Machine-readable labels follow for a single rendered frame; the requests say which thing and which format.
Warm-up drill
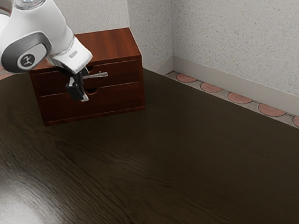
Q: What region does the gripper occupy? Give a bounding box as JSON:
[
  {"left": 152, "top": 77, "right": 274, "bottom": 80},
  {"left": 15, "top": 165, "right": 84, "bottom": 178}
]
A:
[{"left": 64, "top": 65, "right": 95, "bottom": 104}]

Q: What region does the brown wooden drawer cabinet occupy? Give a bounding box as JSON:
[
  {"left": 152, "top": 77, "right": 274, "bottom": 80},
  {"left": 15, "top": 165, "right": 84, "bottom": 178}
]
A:
[{"left": 20, "top": 13, "right": 158, "bottom": 142}]

